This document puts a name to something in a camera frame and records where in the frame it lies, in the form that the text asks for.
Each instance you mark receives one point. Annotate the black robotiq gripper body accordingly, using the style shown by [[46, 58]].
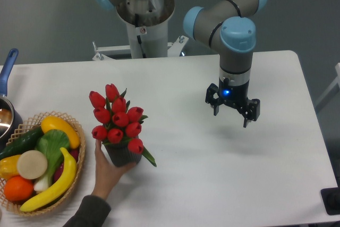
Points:
[[233, 96]]

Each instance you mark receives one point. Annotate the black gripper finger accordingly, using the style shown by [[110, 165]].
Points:
[[213, 99], [250, 110]]

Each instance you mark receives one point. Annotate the red tulip bouquet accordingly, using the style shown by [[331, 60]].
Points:
[[118, 121]]

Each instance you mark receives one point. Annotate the dark grey ribbed vase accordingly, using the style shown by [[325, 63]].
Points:
[[119, 153]]

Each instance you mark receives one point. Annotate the grey sleeved forearm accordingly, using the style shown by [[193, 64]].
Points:
[[93, 211]]

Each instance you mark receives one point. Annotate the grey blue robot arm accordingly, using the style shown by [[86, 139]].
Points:
[[226, 28]]

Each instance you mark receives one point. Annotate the person's hand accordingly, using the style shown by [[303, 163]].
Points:
[[107, 175]]

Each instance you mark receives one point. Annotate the black device at table edge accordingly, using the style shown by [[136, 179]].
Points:
[[330, 198]]

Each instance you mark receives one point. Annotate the purple red vegetable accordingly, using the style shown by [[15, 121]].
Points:
[[75, 154]]

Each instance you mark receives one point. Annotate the yellow squash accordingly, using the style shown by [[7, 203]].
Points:
[[57, 123]]

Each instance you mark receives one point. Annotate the green bok choy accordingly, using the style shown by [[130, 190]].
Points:
[[49, 144]]

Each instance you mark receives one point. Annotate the yellow banana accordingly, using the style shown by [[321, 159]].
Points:
[[57, 189]]

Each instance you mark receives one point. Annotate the green cucumber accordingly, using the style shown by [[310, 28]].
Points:
[[23, 143]]

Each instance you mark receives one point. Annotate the woven wicker basket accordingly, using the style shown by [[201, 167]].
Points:
[[27, 125]]

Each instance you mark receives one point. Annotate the beige round disc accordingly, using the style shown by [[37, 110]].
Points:
[[32, 164]]

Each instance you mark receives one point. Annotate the yellow bell pepper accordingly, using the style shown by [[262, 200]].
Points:
[[8, 167]]

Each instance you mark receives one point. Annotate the orange fruit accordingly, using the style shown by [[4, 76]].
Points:
[[18, 188]]

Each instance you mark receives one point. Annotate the white furniture frame right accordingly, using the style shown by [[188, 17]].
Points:
[[329, 93]]

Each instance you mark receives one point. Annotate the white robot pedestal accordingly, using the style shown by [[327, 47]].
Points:
[[147, 30]]

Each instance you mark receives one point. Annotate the blue handled saucepan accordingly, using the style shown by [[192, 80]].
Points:
[[10, 118]]

